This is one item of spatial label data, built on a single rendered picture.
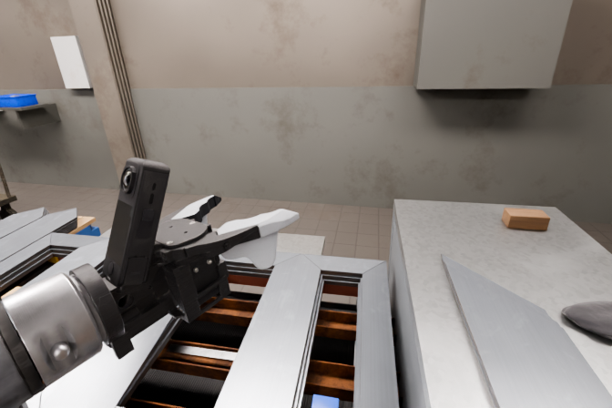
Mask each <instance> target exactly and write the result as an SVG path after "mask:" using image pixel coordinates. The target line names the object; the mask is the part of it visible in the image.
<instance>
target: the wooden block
mask: <svg viewBox="0 0 612 408"><path fill-rule="evenodd" d="M502 221H503V223H504V224H505V225H506V226H507V227H508V228H510V229H523V230H547V227H548V224H549V221H550V218H549V217H548V216H547V215H546V214H545V213H544V212H543V211H542V210H541V209H512V208H504V212H503V216H502Z"/></svg>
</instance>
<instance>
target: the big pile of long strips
mask: <svg viewBox="0 0 612 408"><path fill-rule="evenodd" d="M75 229H77V208H75V209H68V210H64V211H60V212H57V213H53V214H51V213H49V212H48V210H46V209H45V208H41V209H33V210H29V211H25V212H21V213H17V214H13V215H11V216H9V217H7V218H5V219H1V220H0V262H1V261H3V260H5V259H7V258H9V257H10V256H12V255H14V254H16V253H17V252H18V251H20V250H22V249H24V248H26V247H27V246H29V245H31V244H33V243H34V242H36V241H38V240H40V239H42V238H43V237H44V236H46V235H48V234H50V233H51V232H54V233H65V234H68V233H70V232H71V231H73V230H75Z"/></svg>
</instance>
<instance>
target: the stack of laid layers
mask: <svg viewBox="0 0 612 408"><path fill-rule="evenodd" d="M76 249H78V248H76V247H66V246H57V245H49V246H47V247H45V248H44V249H42V250H40V251H39V252H38V253H36V254H34V255H33V256H31V257H30V258H28V259H26V260H24V261H22V262H21V263H19V264H18V265H16V266H14V267H13V268H12V269H10V270H8V271H7V272H5V273H3V274H2V275H0V291H2V290H4V289H5V288H7V287H8V286H10V285H11V284H13V283H14V282H16V281H18V280H19V279H21V278H23V277H24V276H25V275H26V274H28V273H29V272H31V271H32V270H34V269H36V268H37V267H39V266H40V265H42V264H43V263H45V262H46V261H48V260H50V259H51V258H53V257H59V258H64V257H66V256H67V255H69V254H70V253H72V252H73V251H75V250H76ZM104 261H105V260H103V261H101V262H100V263H99V264H98V265H97V266H96V267H95V269H96V271H97V272H98V273H99V275H100V276H101V278H102V277H104V276H105V274H104V273H103V272H102V270H103V265H104ZM226 265H227V269H228V273H229V274H230V275H240V276H249V277H258V278H267V279H269V278H270V276H271V273H272V271H273V269H274V266H271V267H269V268H267V269H264V270H260V269H258V268H257V267H256V266H255V265H254V264H251V263H242V262H232V261H226ZM324 284H330V285H339V286H348V287H357V288H358V302H357V325H356V349H355V372H354V396H353V408H360V376H361V335H362V274H360V273H349V272H339V271H329V270H321V273H320V278H319V282H318V286H317V290H316V295H315V299H314V303H313V308H312V313H311V320H310V325H309V329H308V333H307V338H306V342H305V347H304V351H303V355H302V360H301V367H300V372H299V377H298V381H297V385H296V390H295V394H294V398H293V403H292V407H291V408H301V405H302V400H303V395H304V390H305V385H306V380H307V375H308V370H309V365H310V359H311V351H312V345H313V341H314V335H315V331H316V325H317V320H318V316H319V310H320V306H321V296H322V292H323V286H324ZM182 321H183V319H182V318H179V319H177V320H176V319H175V318H173V317H172V318H171V319H170V321H169V323H168V325H167V326H166V328H165V330H164V331H163V332H162V333H161V335H160V336H159V338H158V340H157V342H156V343H155V345H154V347H153V348H152V350H151V351H150V353H149V355H148V357H147V358H146V360H145V361H144V362H143V364H142V365H141V367H140V368H139V370H138V372H137V374H136V375H135V377H134V379H133V380H132V382H131V383H130V385H129V386H128V388H127V389H126V391H125V392H124V394H123V396H122V397H121V399H120V400H119V402H118V403H117V406H119V407H124V406H125V404H126V403H127V401H128V399H129V398H130V396H131V395H132V394H133V392H134V391H135V390H136V389H137V387H138V385H139V384H140V382H141V381H142V379H143V378H144V376H145V375H146V374H147V372H148V370H149V369H150V367H151V366H152V364H153V363H154V361H155V360H156V359H157V358H158V356H159V355H160V353H161V352H162V350H163V349H164V347H165V346H166V344H167V343H168V341H169V339H170V338H171V336H172V335H173V334H174V332H175V331H176V329H177V328H178V326H179V325H180V324H181V322H182ZM67 376H68V374H66V375H65V376H63V377H62V378H60V379H59V380H57V381H56V382H54V383H52V384H51V385H49V386H48V387H46V388H45V389H44V390H43V391H42V392H41V398H40V406H39V408H40V407H41V406H42V405H43V404H44V403H45V401H46V400H47V399H48V398H49V396H50V395H51V394H52V393H53V392H54V390H55V389H56V388H57V387H58V385H59V384H60V383H61V382H62V381H64V379H65V378H66V377H67Z"/></svg>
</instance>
